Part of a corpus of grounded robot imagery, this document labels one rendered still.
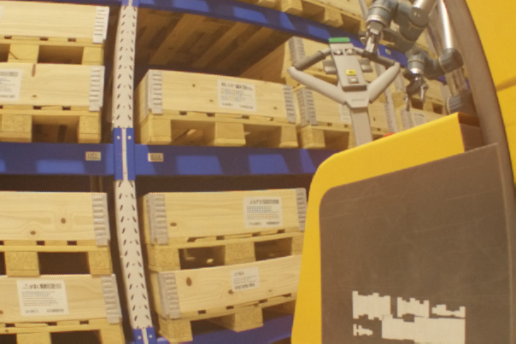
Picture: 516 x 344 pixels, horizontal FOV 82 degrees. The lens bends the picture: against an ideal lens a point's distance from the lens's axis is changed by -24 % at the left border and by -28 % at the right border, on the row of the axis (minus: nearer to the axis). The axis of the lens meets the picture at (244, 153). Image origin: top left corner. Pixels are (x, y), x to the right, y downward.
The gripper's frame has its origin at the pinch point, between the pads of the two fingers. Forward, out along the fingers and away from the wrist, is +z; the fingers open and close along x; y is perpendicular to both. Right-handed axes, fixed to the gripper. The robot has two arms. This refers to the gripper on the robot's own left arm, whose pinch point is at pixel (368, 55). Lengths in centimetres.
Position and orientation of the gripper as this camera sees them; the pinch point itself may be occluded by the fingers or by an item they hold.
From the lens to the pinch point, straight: 142.7
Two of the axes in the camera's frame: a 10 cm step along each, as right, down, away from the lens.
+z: -4.3, 8.3, -3.7
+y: -9.0, -3.4, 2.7
